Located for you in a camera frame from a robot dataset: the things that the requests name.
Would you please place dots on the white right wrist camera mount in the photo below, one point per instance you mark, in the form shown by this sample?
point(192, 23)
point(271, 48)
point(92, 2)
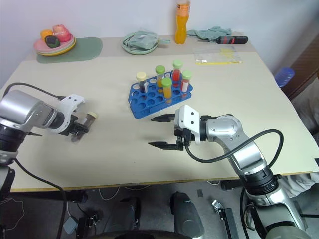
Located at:
point(189, 117)

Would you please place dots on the yellow plastic stick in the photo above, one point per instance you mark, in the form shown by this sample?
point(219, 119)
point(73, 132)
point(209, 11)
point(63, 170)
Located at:
point(219, 62)

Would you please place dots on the blue test tube rack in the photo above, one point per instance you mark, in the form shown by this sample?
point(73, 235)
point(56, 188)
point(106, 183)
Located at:
point(149, 102)

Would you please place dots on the brown wooden furniture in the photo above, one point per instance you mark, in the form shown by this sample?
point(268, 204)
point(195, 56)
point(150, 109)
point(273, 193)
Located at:
point(305, 69)

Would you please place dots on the pink plate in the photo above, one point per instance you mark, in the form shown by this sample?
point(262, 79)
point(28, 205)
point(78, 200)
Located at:
point(40, 46)

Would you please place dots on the dark green toy fruit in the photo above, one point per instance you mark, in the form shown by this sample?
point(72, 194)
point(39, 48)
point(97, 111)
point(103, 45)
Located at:
point(51, 41)

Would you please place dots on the black table crossbar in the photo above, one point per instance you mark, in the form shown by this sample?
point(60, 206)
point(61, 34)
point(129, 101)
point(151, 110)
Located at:
point(49, 196)

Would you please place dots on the black floor device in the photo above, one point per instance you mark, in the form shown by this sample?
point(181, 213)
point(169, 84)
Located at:
point(89, 221)

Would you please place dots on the dark test tube cream cap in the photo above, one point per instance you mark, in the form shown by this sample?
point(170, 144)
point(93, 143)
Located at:
point(142, 83)

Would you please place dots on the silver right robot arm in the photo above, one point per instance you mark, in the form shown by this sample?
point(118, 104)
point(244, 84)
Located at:
point(224, 129)

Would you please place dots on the clear plastic bag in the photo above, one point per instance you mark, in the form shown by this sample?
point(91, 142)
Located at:
point(211, 53)

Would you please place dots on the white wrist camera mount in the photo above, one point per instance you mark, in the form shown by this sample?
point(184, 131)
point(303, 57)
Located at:
point(72, 100)
point(189, 117)

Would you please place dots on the orange test tube green cap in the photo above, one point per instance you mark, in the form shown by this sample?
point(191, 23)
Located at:
point(167, 89)
point(159, 74)

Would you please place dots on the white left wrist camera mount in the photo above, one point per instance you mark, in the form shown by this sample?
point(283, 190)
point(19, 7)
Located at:
point(72, 100)

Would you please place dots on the green crumpled cloth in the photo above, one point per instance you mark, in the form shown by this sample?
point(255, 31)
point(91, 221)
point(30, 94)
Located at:
point(211, 32)

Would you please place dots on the white plastic sheet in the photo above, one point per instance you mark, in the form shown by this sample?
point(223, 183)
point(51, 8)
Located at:
point(302, 184)

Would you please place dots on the orange toy fruit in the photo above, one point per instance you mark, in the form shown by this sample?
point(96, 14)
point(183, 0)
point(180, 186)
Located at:
point(46, 33)

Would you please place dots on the light green plate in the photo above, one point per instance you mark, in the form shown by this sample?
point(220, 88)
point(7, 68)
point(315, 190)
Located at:
point(139, 51)

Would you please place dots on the blue ribbed bottle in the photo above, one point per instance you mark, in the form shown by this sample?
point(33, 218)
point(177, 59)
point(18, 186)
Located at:
point(285, 76)

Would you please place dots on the green placemat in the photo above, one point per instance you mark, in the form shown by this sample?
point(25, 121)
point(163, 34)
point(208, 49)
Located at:
point(87, 48)

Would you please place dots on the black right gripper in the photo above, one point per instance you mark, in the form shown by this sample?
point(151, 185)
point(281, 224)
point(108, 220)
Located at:
point(185, 137)

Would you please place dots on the yellow plate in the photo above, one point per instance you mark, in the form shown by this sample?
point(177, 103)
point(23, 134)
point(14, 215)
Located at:
point(59, 51)

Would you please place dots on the black box under table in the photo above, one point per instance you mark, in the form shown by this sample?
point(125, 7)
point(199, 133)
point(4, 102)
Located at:
point(230, 184)

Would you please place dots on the orange soda bottle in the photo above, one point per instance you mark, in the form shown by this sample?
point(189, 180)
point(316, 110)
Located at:
point(181, 27)

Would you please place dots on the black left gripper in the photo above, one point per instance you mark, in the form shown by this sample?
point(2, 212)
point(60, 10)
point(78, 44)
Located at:
point(71, 124)

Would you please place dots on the brown test tube cream cap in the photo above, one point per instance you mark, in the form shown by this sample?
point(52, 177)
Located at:
point(90, 119)

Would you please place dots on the black metal bracket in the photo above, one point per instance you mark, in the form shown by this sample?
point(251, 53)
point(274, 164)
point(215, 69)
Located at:
point(225, 219)

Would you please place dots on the light green zip pouch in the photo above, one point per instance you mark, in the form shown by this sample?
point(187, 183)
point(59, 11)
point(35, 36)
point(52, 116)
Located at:
point(143, 41)

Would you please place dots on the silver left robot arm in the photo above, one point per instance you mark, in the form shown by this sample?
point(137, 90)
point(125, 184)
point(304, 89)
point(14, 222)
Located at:
point(20, 105)

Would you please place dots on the black red screwdriver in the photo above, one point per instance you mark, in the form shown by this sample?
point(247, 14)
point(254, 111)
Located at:
point(231, 39)

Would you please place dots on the large black rounded shape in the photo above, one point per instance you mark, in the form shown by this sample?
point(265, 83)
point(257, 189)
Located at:
point(185, 214)

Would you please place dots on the pink toy apple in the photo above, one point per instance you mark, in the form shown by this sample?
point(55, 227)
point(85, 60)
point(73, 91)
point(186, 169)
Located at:
point(61, 32)

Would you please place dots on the red labelled test tube green cap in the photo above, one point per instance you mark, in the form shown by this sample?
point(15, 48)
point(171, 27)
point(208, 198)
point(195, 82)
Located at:
point(185, 83)

